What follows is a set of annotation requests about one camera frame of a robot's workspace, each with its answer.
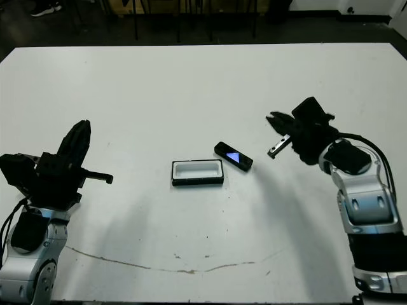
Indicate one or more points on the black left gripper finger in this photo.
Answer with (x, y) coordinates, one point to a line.
(85, 143)
(71, 143)

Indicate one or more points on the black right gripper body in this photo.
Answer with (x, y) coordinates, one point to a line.
(308, 143)

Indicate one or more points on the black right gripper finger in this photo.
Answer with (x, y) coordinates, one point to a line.
(281, 127)
(281, 116)

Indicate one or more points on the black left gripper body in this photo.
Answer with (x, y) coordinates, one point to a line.
(54, 181)

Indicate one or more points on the black phone-like camera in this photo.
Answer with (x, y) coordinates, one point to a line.
(233, 157)

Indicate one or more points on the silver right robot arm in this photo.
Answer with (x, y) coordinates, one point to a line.
(365, 193)

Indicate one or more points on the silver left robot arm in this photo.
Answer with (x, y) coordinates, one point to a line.
(25, 270)

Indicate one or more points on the black box base white insert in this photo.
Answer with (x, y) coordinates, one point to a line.
(197, 170)

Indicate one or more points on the black waste bin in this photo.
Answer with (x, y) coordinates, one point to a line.
(280, 8)

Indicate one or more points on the black sneaker white sole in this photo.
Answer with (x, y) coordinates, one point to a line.
(43, 12)

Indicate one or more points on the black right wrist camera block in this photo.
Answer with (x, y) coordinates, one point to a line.
(310, 109)

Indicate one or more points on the black wrist camera block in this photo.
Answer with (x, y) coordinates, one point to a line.
(310, 109)
(16, 173)

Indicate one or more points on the black left wrist camera block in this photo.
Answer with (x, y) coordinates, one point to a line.
(16, 173)

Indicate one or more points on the round black wall socket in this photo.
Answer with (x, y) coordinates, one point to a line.
(350, 10)

